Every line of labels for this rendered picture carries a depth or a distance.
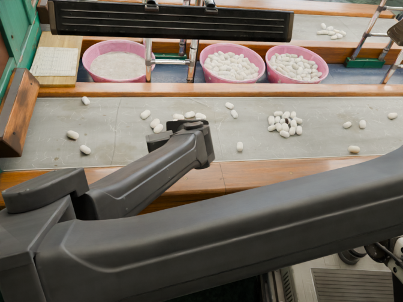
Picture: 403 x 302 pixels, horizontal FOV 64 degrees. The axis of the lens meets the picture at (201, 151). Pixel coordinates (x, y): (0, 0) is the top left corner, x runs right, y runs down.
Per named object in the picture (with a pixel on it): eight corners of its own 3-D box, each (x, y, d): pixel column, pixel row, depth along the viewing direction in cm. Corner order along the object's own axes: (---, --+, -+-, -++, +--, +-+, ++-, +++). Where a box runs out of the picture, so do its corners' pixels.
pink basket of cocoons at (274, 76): (329, 100, 136) (339, 82, 129) (270, 100, 131) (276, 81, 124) (306, 63, 153) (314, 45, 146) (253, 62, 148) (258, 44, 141)
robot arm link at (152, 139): (212, 167, 62) (204, 123, 60) (153, 180, 61) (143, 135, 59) (202, 156, 74) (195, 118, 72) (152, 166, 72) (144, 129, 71)
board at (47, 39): (75, 87, 108) (74, 84, 107) (26, 87, 105) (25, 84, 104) (83, 35, 129) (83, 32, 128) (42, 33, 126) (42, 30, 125)
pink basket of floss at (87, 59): (168, 81, 131) (170, 60, 124) (118, 111, 116) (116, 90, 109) (123, 53, 140) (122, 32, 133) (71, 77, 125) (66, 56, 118)
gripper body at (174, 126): (165, 120, 78) (168, 123, 71) (207, 120, 80) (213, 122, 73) (166, 147, 79) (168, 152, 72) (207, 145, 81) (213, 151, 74)
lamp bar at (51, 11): (290, 44, 90) (300, 18, 84) (50, 36, 78) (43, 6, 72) (281, 29, 95) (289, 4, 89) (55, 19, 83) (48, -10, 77)
